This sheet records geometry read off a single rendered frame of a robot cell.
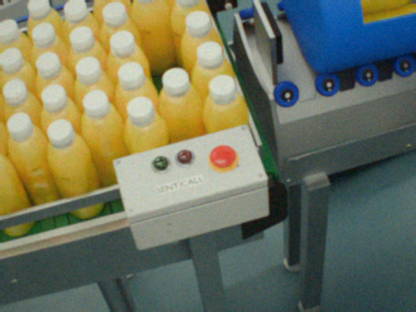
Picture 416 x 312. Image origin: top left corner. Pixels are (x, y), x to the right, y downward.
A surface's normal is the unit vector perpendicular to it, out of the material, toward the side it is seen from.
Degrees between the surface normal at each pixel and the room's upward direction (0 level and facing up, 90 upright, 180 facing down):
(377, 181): 0
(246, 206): 90
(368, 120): 70
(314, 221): 90
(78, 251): 90
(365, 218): 0
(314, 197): 90
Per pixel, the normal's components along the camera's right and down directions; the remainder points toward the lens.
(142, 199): -0.08, -0.57
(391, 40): 0.26, 0.80
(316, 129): 0.22, 0.54
